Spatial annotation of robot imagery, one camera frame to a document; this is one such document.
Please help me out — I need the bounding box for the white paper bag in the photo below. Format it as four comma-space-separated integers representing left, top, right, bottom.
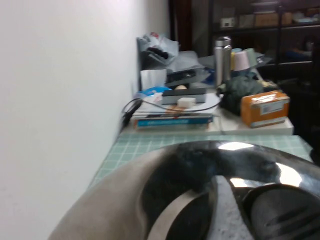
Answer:
140, 69, 168, 91

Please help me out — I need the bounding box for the grey black box device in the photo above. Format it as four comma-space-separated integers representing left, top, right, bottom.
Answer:
161, 87, 207, 105

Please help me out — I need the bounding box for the steel pot lid black knob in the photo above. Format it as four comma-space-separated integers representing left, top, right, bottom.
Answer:
47, 139, 320, 240

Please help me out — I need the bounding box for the blue white round disc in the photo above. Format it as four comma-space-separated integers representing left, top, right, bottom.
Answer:
139, 85, 173, 98

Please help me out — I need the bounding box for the dark shelving unit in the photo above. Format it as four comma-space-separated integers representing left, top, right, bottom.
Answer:
209, 0, 320, 66

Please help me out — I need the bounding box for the black desk cable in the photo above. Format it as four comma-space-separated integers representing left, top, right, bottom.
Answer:
121, 96, 221, 126

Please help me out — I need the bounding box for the white charger adapter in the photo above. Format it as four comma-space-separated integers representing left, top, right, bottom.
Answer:
176, 97, 197, 107

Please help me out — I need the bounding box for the grey flat board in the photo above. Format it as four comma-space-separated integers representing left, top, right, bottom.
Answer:
199, 52, 274, 69

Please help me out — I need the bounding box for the brown cardboard box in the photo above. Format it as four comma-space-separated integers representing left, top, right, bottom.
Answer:
254, 12, 293, 27

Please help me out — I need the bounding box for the small white shelf device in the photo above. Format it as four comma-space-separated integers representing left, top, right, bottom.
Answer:
220, 17, 235, 28

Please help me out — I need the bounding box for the green checked tablecloth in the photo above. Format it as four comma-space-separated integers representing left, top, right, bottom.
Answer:
89, 133, 313, 188

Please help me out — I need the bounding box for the orange cardboard box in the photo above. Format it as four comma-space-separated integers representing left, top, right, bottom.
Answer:
240, 90, 291, 129

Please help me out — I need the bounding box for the blue spine book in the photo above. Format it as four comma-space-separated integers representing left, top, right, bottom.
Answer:
132, 115, 215, 130

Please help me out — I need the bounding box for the white paper stack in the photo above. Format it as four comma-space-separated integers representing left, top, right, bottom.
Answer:
134, 92, 222, 117

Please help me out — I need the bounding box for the pale green cup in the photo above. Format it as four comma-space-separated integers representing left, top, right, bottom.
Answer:
245, 48, 257, 68

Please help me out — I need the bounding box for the dark green cloth bundle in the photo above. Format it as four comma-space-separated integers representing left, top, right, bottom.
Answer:
219, 74, 265, 116

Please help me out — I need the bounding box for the pink cup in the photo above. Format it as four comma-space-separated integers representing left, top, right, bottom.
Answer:
233, 51, 250, 72

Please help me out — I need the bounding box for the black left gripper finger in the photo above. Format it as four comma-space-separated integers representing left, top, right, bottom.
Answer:
251, 191, 320, 240

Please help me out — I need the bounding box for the steel thermos bottle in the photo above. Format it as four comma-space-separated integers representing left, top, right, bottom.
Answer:
214, 36, 232, 87

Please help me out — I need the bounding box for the clear plastic bag red print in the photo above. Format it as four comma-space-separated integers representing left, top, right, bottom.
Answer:
136, 31, 180, 71

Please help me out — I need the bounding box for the black flat device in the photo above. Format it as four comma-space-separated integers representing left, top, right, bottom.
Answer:
166, 68, 209, 87

